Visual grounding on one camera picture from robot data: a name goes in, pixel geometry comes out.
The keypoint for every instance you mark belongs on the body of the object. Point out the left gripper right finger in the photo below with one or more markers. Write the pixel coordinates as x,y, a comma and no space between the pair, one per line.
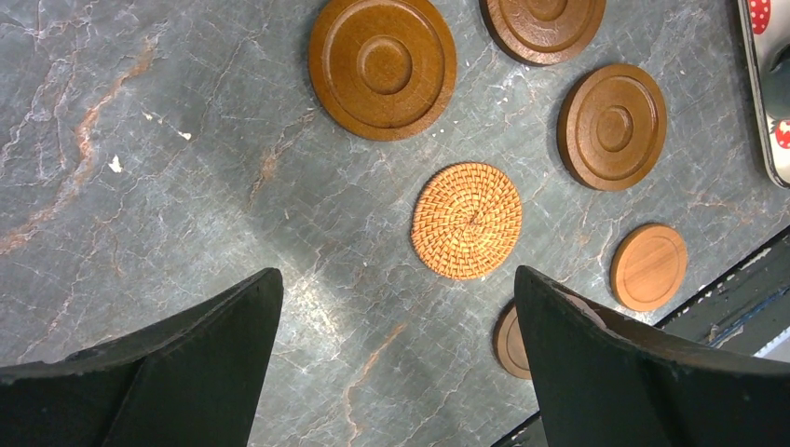
604,379

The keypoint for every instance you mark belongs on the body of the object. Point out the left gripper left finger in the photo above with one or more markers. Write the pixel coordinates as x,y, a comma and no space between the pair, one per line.
192,379

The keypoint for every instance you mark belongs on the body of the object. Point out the dark walnut coaster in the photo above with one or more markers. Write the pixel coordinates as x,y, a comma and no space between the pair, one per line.
509,342

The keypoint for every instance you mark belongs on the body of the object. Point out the orange coaster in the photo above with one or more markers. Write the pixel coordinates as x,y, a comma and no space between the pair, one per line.
648,267

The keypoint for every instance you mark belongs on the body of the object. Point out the light cork coaster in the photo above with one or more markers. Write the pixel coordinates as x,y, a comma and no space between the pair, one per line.
467,220

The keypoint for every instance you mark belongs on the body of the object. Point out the wooden coaster four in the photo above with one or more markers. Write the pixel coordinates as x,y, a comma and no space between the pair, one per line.
612,127

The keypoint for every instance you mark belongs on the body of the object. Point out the wooden coaster five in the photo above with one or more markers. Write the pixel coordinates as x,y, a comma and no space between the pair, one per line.
384,70

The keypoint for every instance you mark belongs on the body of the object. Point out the wooden coaster three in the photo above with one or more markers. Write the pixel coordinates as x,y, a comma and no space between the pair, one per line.
543,32

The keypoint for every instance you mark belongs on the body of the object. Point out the white serving tray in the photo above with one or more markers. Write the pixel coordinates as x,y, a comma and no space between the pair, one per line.
765,33

